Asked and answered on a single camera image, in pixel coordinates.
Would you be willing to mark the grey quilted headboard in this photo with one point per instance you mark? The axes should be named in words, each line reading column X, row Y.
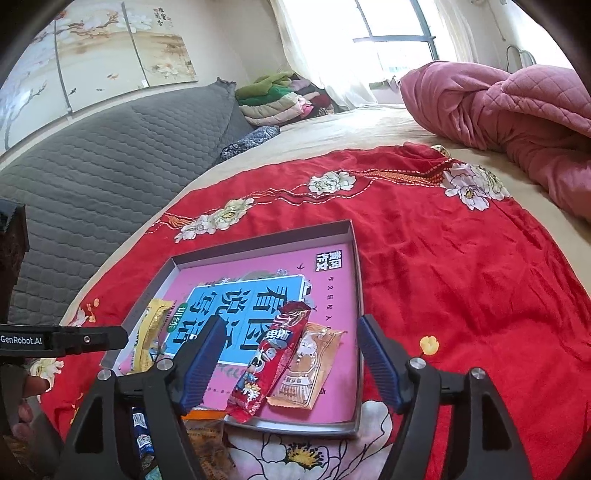
column 115, row 161

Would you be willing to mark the dark patterned pillow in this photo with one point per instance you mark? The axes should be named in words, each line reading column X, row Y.
column 249, row 141

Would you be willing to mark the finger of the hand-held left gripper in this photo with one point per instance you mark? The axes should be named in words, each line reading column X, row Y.
column 83, row 340

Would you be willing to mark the orange biscuit packet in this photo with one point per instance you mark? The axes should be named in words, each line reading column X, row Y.
column 207, row 443

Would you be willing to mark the tan cartoon snack packet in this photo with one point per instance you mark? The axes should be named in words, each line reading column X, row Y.
column 309, row 369

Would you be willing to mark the pink quilt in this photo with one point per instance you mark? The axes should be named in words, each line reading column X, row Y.
column 485, row 106

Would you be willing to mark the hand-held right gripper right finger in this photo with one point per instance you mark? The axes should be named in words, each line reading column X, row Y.
column 376, row 364

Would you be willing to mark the person's left hand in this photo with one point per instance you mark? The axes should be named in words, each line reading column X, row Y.
column 34, row 386

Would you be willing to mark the floral wall painting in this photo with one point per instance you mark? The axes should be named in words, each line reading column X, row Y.
column 92, row 46

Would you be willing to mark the blue snack packet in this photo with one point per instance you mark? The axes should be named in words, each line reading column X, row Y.
column 143, row 434

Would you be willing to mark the stack of folded clothes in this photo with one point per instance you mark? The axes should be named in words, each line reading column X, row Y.
column 277, row 99

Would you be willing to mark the red floral blanket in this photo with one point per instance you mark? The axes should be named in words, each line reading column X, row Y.
column 461, row 277

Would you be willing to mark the metal chair frame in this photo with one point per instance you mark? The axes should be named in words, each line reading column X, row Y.
column 507, row 53

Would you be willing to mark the pink book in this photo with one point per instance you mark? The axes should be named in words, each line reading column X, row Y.
column 330, row 295

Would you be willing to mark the white curtain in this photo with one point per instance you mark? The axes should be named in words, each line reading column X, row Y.
column 323, row 46

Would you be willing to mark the window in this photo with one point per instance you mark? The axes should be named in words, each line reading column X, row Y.
column 397, row 55

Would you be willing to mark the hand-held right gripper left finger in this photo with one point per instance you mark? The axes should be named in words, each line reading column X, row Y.
column 203, row 364

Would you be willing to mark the long red snack packet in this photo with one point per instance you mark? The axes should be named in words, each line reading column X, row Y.
column 272, row 350

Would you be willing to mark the yellow snack packet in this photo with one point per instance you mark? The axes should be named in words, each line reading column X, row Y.
column 154, row 323

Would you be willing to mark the shallow grey cardboard box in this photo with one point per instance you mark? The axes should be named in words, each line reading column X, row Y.
column 356, row 286

